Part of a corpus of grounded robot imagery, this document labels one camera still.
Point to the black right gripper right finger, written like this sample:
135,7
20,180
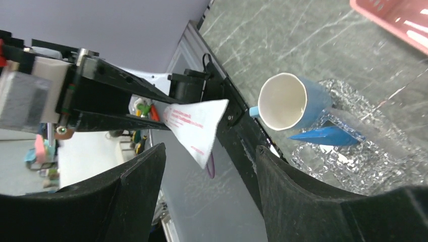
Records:
298,207

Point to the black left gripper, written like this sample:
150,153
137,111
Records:
100,83

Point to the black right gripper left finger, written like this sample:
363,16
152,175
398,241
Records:
115,205

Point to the blue toothpaste tube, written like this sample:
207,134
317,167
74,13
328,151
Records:
331,134

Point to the clear textured acrylic tray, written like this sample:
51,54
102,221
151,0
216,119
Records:
382,159

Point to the light blue white mug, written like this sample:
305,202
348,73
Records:
287,101

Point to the white red-capped toothpaste tube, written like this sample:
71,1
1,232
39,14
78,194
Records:
195,126

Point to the pink plastic basket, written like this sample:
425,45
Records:
406,19

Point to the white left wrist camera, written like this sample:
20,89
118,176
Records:
27,100

